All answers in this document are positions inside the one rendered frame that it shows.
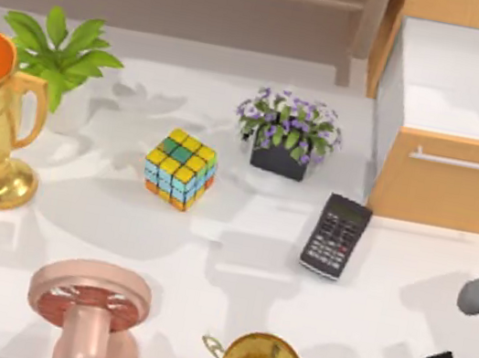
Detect pulled-out drawer white inside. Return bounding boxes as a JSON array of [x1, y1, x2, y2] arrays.
[[356, 12, 479, 231]]

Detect pale wooden drawer front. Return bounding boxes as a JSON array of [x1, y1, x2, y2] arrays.
[[364, 121, 479, 237]]

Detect purple flowers in black pot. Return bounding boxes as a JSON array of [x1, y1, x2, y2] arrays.
[[225, 80, 352, 189]]

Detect wooden cabinet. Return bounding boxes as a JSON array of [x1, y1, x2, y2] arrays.
[[359, 0, 479, 119]]

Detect long metal drawer handle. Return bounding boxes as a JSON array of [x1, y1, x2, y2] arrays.
[[409, 143, 479, 172]]

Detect green plant in white pot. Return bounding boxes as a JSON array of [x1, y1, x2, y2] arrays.
[[0, 0, 133, 144]]

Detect black calculator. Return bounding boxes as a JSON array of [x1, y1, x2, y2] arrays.
[[295, 188, 377, 287]]

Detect wooden open shelf unit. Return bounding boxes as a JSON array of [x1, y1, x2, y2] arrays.
[[0, 0, 393, 93]]

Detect multicoloured puzzle cube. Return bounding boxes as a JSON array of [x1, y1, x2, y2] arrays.
[[136, 122, 224, 218]]

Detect pink dumbbell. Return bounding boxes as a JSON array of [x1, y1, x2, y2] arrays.
[[16, 249, 158, 358]]

